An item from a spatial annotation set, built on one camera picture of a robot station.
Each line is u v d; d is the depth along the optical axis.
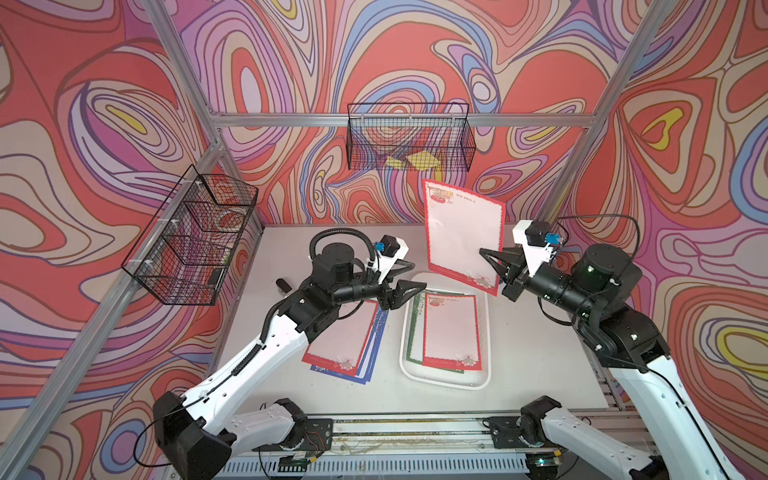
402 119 0.87
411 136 0.96
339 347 0.88
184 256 0.74
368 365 0.84
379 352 0.87
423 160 0.91
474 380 0.81
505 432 0.73
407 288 0.57
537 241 0.44
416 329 0.91
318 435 0.72
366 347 0.88
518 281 0.48
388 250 0.52
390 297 0.56
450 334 0.91
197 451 0.37
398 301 0.58
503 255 0.52
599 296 0.41
